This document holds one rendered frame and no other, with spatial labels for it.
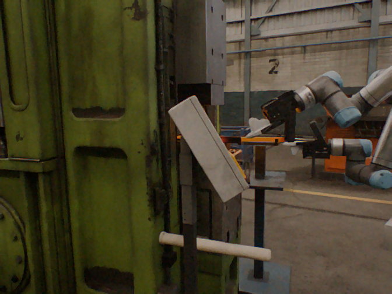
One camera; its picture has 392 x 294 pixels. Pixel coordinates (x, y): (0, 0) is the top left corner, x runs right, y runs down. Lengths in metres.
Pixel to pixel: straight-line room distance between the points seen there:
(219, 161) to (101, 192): 0.76
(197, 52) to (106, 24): 0.39
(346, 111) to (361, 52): 8.01
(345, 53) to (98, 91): 8.14
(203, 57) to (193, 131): 0.64
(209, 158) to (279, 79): 8.59
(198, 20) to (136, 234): 0.93
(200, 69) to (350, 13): 8.17
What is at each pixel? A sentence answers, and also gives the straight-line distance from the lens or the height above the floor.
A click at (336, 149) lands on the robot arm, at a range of 1.43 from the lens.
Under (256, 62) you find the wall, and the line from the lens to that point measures 9.58.
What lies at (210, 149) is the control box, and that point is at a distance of 0.79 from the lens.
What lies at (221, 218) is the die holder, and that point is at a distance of 1.46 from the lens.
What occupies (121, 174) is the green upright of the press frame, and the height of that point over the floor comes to 0.88.
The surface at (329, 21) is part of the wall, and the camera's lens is 9.45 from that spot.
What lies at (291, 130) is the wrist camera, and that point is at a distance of 1.11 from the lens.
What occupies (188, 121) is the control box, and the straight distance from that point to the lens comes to 0.78.
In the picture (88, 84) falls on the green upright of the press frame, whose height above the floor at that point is 1.27.
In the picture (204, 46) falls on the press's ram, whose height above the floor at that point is 1.42.
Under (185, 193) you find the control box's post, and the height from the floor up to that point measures 0.90.
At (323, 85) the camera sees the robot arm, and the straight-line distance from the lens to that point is 1.12.
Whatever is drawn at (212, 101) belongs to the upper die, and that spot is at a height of 1.18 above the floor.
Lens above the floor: 1.19
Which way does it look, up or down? 9 degrees down
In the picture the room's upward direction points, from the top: 1 degrees counter-clockwise
